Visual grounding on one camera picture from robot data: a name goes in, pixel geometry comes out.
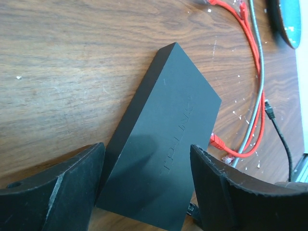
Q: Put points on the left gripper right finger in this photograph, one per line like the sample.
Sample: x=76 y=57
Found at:
x=230 y=200

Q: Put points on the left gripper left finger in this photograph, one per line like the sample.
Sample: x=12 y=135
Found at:
x=60 y=198

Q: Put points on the black network switch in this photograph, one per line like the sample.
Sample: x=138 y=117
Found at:
x=147 y=170

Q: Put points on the teal ceramic plate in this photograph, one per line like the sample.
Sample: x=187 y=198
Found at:
x=285 y=21

